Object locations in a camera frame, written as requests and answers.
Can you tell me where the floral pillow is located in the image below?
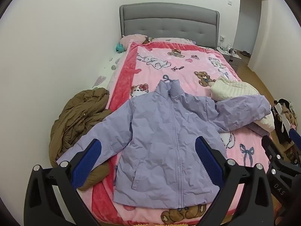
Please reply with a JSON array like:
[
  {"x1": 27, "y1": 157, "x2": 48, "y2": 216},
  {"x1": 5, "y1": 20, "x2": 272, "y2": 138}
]
[{"x1": 150, "y1": 37, "x2": 195, "y2": 45}]

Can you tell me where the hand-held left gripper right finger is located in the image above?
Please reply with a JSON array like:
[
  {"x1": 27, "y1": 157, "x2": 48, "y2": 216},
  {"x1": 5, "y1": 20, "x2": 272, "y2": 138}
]
[{"x1": 195, "y1": 136, "x2": 275, "y2": 226}]

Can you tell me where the grey tufted headboard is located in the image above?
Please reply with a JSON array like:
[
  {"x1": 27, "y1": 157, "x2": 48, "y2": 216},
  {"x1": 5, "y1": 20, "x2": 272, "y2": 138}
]
[{"x1": 119, "y1": 3, "x2": 220, "y2": 50}]

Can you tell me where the cream fleece jacket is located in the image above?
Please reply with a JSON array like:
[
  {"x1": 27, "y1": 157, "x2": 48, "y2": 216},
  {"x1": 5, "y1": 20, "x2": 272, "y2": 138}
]
[{"x1": 209, "y1": 76, "x2": 275, "y2": 137}]

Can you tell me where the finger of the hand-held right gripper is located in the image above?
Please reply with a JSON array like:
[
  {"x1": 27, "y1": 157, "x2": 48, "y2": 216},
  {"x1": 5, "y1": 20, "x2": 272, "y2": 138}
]
[
  {"x1": 290, "y1": 128, "x2": 301, "y2": 170},
  {"x1": 261, "y1": 135, "x2": 290, "y2": 208}
]

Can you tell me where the white nightstand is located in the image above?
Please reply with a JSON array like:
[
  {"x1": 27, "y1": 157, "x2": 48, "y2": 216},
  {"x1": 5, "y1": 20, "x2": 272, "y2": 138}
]
[{"x1": 216, "y1": 47, "x2": 242, "y2": 67}]

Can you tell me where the pink pillow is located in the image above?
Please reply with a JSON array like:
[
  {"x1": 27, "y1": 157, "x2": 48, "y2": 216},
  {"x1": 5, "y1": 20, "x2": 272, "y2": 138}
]
[{"x1": 120, "y1": 34, "x2": 148, "y2": 47}]

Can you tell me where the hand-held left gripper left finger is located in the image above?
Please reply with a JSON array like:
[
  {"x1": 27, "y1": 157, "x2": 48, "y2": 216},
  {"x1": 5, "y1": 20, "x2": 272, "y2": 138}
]
[{"x1": 24, "y1": 138, "x2": 104, "y2": 226}]

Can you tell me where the white heart-print bed sheet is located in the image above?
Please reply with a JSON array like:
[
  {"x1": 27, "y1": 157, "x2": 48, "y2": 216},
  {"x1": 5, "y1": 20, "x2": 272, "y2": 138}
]
[{"x1": 93, "y1": 49, "x2": 127, "y2": 92}]

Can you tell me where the purple puffer jacket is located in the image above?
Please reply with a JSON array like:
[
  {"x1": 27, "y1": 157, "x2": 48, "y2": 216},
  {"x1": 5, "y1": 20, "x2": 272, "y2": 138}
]
[{"x1": 59, "y1": 79, "x2": 271, "y2": 209}]

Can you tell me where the pink printed blanket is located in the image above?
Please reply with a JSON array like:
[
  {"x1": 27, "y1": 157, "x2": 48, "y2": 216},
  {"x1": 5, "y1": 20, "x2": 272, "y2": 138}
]
[{"x1": 90, "y1": 41, "x2": 273, "y2": 226}]

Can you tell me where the yellow rug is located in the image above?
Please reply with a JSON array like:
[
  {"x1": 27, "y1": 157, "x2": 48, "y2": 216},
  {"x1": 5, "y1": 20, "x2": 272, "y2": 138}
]
[{"x1": 132, "y1": 222, "x2": 195, "y2": 226}]

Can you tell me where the brown coat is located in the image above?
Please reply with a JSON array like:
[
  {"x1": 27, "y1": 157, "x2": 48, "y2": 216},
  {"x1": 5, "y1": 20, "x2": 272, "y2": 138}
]
[{"x1": 49, "y1": 88, "x2": 113, "y2": 191}]

